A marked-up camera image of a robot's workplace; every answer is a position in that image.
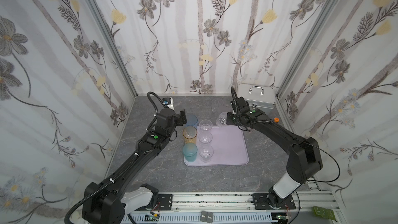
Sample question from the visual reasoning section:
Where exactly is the blue frosted plastic tumbler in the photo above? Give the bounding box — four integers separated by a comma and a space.
186, 114, 198, 128

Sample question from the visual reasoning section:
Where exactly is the clear tall tumbler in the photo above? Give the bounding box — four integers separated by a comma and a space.
216, 112, 228, 128
211, 98, 223, 114

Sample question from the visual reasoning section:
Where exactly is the yellow plastic tumbler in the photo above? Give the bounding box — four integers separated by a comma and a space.
182, 126, 198, 144

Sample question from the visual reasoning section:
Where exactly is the clear faceted glass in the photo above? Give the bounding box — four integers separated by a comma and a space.
199, 131, 213, 144
199, 119, 213, 132
199, 145, 214, 163

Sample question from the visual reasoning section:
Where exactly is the lilac plastic tray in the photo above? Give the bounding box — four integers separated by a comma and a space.
184, 125, 249, 167

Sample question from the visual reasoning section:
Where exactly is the teal dotted plastic tumbler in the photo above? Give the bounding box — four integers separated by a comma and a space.
182, 143, 198, 162

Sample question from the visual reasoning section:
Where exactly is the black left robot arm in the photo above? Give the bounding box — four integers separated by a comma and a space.
64, 108, 187, 224

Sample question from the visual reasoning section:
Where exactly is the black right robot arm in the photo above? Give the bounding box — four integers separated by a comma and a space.
227, 94, 330, 209

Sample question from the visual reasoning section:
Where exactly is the silver metal first-aid case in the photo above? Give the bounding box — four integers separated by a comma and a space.
237, 83, 276, 114

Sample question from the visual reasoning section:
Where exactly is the green circuit board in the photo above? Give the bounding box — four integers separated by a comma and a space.
312, 206, 336, 220

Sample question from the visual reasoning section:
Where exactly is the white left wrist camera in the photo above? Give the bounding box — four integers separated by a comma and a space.
162, 97, 174, 110

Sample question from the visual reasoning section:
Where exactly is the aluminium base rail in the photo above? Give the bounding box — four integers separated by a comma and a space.
150, 191, 341, 214

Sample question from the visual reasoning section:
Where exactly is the white slotted cable duct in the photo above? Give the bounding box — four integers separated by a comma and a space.
122, 212, 278, 224

